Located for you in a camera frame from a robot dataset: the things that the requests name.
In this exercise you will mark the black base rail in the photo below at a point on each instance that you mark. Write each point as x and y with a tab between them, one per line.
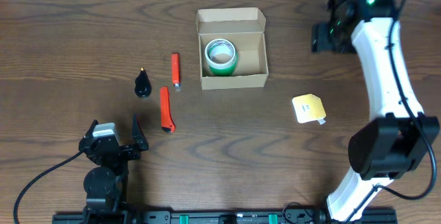
224	217

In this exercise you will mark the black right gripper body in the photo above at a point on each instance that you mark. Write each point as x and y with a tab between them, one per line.
320	37

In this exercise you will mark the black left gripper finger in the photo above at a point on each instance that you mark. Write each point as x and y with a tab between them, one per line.
138	135
89	133

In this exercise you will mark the black correction tape dispenser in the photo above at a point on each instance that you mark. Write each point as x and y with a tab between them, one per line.
143	86

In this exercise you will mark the brown cardboard box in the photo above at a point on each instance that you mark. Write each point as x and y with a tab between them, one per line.
245	28

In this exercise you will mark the yellow sticky note pad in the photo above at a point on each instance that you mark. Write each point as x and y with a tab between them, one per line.
308	108

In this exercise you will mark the green tape roll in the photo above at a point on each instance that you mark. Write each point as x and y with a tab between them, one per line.
221	57

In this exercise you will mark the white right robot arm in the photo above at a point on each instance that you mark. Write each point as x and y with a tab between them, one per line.
398	134

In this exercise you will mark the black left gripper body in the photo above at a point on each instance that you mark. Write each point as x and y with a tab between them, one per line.
112	149

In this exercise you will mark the red utility knife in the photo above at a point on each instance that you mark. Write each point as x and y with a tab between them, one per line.
167	123

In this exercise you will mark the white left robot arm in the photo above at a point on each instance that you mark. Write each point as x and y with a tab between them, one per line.
106	184

